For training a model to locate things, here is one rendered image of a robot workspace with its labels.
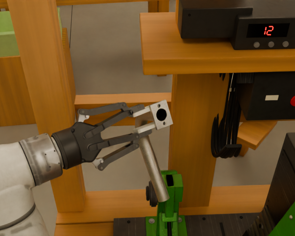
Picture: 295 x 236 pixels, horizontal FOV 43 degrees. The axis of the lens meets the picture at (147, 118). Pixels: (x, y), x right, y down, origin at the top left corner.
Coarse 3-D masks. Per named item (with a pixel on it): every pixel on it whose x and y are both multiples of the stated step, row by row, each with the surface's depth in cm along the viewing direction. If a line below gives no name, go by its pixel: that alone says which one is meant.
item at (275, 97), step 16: (256, 80) 86; (272, 80) 86; (288, 80) 86; (240, 96) 97; (256, 96) 89; (272, 96) 89; (288, 96) 89; (256, 112) 92; (272, 112) 92; (288, 112) 92
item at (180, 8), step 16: (192, 0) 81; (208, 0) 81; (224, 0) 81; (240, 0) 81; (192, 16) 79; (208, 16) 79; (224, 16) 79; (192, 32) 81; (208, 32) 81; (224, 32) 82
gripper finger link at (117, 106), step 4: (112, 104) 75; (116, 104) 76; (120, 104) 76; (124, 104) 76; (96, 108) 74; (100, 108) 74; (104, 108) 75; (108, 108) 75; (112, 108) 75; (116, 108) 76; (120, 108) 76; (80, 112) 72; (84, 112) 73; (88, 112) 73; (92, 112) 74; (96, 112) 74; (100, 112) 74; (104, 112) 75
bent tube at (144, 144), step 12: (156, 108) 78; (168, 108) 79; (144, 120) 86; (156, 120) 78; (168, 120) 79; (144, 144) 92; (144, 156) 92; (156, 168) 93; (156, 180) 93; (156, 192) 93
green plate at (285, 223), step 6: (294, 204) 89; (288, 210) 91; (294, 210) 89; (288, 216) 90; (294, 216) 88; (282, 222) 92; (288, 222) 90; (294, 222) 88; (276, 228) 94; (282, 228) 92; (288, 228) 90; (294, 228) 87; (270, 234) 97; (276, 234) 94; (282, 234) 91; (288, 234) 89; (294, 234) 87
